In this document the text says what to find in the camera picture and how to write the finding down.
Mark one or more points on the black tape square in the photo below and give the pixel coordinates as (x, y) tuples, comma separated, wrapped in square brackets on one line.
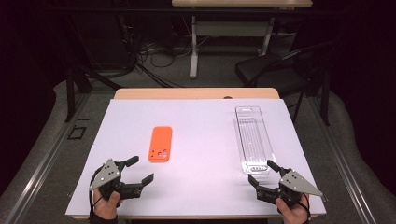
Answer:
[(70, 137)]

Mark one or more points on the black folding chair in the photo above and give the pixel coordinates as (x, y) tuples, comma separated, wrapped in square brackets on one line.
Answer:
[(264, 70)]

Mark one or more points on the black tape strip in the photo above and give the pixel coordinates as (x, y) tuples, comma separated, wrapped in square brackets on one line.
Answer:
[(83, 119)]

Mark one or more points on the white-legged desk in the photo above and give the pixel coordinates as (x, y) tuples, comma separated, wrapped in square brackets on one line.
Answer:
[(230, 29)]

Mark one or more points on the black metal post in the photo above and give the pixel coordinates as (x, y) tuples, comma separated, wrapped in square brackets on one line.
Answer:
[(325, 99)]

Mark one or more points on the metal floor rail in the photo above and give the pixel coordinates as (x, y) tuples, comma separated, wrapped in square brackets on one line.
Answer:
[(46, 155), (342, 161)]

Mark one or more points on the clear plastic package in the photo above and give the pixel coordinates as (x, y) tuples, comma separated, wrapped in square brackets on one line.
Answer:
[(252, 140)]

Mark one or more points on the black metal stand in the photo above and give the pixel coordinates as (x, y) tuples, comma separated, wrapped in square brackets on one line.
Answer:
[(71, 93)]

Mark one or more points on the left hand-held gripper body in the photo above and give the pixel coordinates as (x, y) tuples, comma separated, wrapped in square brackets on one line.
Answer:
[(106, 175)]

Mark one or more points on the person's left hand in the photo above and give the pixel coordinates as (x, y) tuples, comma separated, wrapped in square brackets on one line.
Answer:
[(106, 207)]

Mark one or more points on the wooden table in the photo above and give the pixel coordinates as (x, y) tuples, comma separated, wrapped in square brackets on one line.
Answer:
[(196, 93)]

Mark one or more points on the person's right hand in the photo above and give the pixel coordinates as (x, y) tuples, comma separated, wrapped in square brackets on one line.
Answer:
[(294, 213)]

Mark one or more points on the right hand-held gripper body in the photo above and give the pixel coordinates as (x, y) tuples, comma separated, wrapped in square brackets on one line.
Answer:
[(294, 183)]

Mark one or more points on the orange phone case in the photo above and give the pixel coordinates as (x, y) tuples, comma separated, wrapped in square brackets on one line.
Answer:
[(160, 141)]

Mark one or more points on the white board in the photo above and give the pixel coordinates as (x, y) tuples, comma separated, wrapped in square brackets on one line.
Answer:
[(199, 124)]

